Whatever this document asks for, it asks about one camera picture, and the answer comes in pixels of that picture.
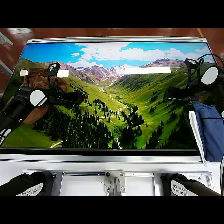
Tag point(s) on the brown garment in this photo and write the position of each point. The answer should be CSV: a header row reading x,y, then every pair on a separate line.
x,y
39,79

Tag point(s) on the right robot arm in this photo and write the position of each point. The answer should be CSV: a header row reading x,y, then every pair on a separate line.
x,y
210,76

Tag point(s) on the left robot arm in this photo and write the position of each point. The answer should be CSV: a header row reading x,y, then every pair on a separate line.
x,y
37,97

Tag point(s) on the blue garment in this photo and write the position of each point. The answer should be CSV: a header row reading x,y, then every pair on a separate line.
x,y
211,130

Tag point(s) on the silver frame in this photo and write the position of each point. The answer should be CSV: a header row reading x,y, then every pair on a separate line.
x,y
100,166

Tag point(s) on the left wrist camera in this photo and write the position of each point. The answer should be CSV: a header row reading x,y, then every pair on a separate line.
x,y
53,69

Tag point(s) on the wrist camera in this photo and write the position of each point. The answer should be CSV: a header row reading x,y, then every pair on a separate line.
x,y
190,64
53,69

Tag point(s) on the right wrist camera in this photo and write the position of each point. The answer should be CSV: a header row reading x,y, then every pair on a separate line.
x,y
190,64

